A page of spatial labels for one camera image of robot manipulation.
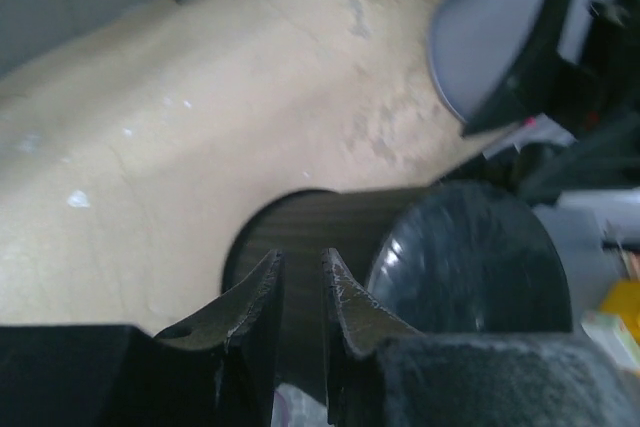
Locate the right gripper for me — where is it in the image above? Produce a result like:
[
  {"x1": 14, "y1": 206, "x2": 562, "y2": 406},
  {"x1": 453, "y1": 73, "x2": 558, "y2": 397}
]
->
[{"x1": 462, "y1": 0, "x2": 639, "y2": 137}]

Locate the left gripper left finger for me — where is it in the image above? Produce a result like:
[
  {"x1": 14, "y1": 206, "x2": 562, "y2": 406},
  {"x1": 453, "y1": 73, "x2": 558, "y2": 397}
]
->
[{"x1": 1, "y1": 251, "x2": 285, "y2": 426}]

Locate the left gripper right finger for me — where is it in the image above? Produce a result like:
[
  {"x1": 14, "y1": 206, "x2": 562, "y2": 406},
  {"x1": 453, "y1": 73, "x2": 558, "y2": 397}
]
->
[{"x1": 321, "y1": 249, "x2": 639, "y2": 426}]

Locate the light grey round bin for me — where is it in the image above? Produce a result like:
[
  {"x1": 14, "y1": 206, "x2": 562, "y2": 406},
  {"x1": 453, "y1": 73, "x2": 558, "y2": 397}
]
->
[{"x1": 427, "y1": 0, "x2": 579, "y2": 122}]

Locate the black ribbed round bin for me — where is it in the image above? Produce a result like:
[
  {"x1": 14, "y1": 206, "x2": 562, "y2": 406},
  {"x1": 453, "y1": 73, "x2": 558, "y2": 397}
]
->
[{"x1": 219, "y1": 181, "x2": 574, "y2": 343}]

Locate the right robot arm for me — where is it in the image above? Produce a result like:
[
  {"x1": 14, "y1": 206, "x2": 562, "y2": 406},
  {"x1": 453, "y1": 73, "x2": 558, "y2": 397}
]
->
[{"x1": 442, "y1": 0, "x2": 639, "y2": 203}]

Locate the pink plastic clip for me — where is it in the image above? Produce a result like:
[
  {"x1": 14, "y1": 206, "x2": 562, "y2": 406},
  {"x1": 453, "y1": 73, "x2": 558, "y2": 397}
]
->
[{"x1": 520, "y1": 117, "x2": 538, "y2": 129}]

